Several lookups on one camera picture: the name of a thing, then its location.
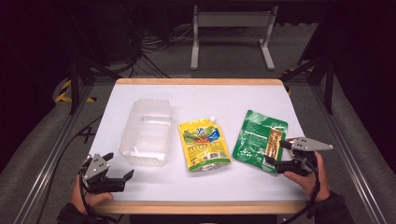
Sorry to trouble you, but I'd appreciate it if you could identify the thin black floor cable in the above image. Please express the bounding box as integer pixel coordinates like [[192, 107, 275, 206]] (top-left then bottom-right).
[[35, 115, 105, 224]]

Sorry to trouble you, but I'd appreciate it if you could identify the green food pouch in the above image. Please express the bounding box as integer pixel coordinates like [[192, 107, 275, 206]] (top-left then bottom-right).
[[232, 109, 290, 175]]

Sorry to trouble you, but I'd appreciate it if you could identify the left hand-held gripper cable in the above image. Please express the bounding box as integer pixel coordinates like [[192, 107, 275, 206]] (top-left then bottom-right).
[[78, 158, 120, 224]]

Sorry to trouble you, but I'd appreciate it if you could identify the white desk frame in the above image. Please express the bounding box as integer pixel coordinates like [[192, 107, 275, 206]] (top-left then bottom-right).
[[190, 5, 279, 72]]

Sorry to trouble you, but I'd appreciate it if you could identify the bundle of black floor cables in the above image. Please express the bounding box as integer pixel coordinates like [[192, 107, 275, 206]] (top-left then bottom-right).
[[122, 6, 195, 78]]

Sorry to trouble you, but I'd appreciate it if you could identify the clear plastic container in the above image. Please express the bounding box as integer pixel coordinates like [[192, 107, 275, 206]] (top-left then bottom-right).
[[118, 98, 174, 168]]

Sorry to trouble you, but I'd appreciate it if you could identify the yellow spouted pouch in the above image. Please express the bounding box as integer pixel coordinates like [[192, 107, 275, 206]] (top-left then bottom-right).
[[177, 116, 233, 174]]

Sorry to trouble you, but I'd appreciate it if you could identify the person's left hand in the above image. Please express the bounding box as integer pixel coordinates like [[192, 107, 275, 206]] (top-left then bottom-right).
[[70, 173, 115, 216]]

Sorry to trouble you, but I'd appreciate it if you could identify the black tripod stand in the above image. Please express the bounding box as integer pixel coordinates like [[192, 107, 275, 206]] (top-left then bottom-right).
[[278, 55, 336, 115], [65, 6, 123, 116]]

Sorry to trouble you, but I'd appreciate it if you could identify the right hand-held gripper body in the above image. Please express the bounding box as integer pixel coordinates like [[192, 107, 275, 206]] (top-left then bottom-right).
[[275, 136, 334, 177]]

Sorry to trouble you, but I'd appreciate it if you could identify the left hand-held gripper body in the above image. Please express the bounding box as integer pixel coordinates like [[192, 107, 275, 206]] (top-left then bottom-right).
[[81, 152, 126, 194]]

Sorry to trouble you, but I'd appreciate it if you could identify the hand-held gripper cable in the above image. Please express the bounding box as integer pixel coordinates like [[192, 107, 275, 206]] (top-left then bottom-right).
[[78, 158, 120, 224], [279, 160, 322, 224]]

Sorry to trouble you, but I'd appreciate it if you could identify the yellow black striped tape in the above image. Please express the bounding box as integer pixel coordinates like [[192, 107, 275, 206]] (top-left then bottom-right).
[[54, 78, 97, 104]]

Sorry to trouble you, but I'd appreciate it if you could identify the person's right hand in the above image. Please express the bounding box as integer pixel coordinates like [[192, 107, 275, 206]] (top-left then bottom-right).
[[282, 151, 332, 203]]

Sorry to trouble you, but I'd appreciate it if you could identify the aluminium rail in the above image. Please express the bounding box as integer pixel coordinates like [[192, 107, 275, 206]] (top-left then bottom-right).
[[12, 83, 95, 224], [310, 83, 389, 224]]

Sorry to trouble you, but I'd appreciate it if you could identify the right hand-held gripper cable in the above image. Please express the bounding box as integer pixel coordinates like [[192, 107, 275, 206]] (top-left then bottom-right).
[[279, 160, 322, 224]]

